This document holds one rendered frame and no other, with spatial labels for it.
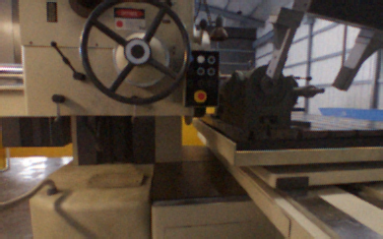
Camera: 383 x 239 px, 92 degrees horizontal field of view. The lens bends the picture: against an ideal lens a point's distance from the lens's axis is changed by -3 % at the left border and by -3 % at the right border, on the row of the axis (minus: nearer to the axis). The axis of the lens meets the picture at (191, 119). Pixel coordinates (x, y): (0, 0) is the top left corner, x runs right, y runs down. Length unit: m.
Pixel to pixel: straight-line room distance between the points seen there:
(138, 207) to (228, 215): 0.50
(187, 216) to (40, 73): 0.99
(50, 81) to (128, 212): 0.73
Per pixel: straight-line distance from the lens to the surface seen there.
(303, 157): 1.02
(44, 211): 1.31
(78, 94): 1.01
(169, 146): 1.63
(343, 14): 0.37
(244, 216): 1.25
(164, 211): 1.13
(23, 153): 4.17
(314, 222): 0.87
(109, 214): 1.17
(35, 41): 1.11
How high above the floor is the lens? 1.13
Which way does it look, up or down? 6 degrees down
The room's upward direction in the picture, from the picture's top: 1 degrees clockwise
